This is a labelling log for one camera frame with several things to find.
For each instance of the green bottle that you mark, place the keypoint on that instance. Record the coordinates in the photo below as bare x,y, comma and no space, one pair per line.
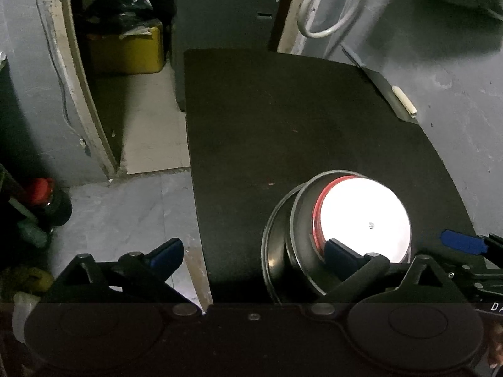
33,235

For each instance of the white ceramic bowl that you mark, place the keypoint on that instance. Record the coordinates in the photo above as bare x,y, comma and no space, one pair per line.
365,212

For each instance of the black plastic bag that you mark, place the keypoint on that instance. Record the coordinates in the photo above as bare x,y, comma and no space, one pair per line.
118,8

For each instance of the red-capped bottle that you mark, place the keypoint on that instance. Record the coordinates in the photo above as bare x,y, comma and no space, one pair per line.
43,198

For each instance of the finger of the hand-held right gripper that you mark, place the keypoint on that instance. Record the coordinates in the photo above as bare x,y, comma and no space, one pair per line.
483,280
463,241

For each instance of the pale door frame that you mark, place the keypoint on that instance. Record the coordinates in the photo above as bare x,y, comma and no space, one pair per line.
84,86

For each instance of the small white tube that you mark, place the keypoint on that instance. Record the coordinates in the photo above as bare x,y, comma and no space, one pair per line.
404,102

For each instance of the person's right hand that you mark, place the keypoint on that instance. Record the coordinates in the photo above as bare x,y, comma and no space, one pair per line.
496,345

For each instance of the white plastic object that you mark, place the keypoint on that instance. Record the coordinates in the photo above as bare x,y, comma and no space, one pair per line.
21,314

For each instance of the yellow box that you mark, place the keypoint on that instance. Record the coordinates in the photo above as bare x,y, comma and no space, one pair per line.
125,53

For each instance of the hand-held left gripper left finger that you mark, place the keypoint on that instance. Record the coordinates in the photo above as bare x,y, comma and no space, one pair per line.
167,255

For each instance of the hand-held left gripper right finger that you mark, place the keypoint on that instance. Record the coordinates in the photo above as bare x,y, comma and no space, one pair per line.
342,253

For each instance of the dark grey cabinet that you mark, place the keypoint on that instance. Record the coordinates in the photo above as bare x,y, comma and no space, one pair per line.
228,15

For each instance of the yellow object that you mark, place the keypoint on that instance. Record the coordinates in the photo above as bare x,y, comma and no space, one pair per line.
27,279

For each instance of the large steel plate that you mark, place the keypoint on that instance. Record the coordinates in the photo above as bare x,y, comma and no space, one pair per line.
263,251

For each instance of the steel bowl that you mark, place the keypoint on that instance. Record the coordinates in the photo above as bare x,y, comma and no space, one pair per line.
302,261

